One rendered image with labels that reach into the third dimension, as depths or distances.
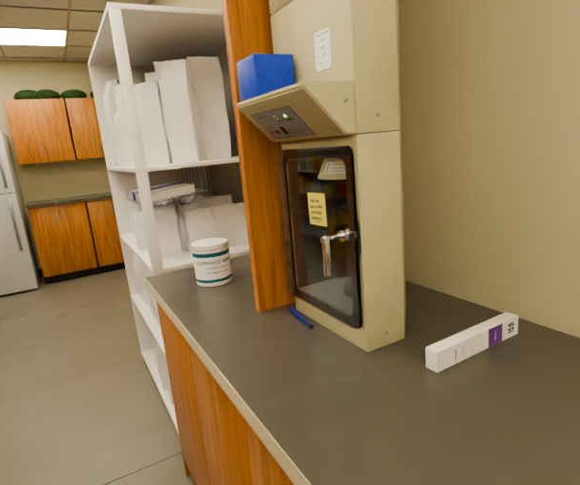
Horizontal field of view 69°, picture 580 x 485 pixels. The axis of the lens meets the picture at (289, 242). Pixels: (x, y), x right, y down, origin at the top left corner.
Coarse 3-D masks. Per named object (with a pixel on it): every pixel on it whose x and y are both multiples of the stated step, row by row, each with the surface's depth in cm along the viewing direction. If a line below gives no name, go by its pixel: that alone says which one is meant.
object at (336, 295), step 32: (288, 160) 106; (320, 160) 93; (352, 160) 84; (288, 192) 109; (320, 192) 95; (352, 192) 85; (352, 224) 87; (320, 256) 100; (352, 256) 89; (320, 288) 103; (352, 288) 91; (352, 320) 93
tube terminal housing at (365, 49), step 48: (336, 0) 80; (384, 0) 80; (288, 48) 98; (336, 48) 83; (384, 48) 82; (384, 96) 84; (288, 144) 107; (336, 144) 89; (384, 144) 86; (384, 192) 88; (384, 240) 90; (384, 288) 92; (384, 336) 95
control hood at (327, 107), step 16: (256, 96) 92; (272, 96) 86; (288, 96) 82; (304, 96) 78; (320, 96) 77; (336, 96) 78; (352, 96) 80; (256, 112) 97; (304, 112) 83; (320, 112) 79; (336, 112) 79; (352, 112) 81; (320, 128) 85; (336, 128) 81; (352, 128) 81
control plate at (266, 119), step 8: (264, 112) 95; (272, 112) 92; (280, 112) 89; (288, 112) 87; (256, 120) 102; (264, 120) 99; (272, 120) 96; (280, 120) 93; (288, 120) 91; (296, 120) 88; (264, 128) 103; (272, 128) 100; (296, 128) 92; (304, 128) 89; (272, 136) 104; (280, 136) 101; (288, 136) 98; (296, 136) 95; (304, 136) 93
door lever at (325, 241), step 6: (342, 234) 90; (324, 240) 88; (330, 240) 89; (336, 240) 90; (342, 240) 90; (324, 246) 88; (330, 246) 89; (324, 252) 89; (330, 252) 89; (324, 258) 89; (330, 258) 89; (324, 264) 90; (330, 264) 90; (324, 270) 90; (330, 270) 90
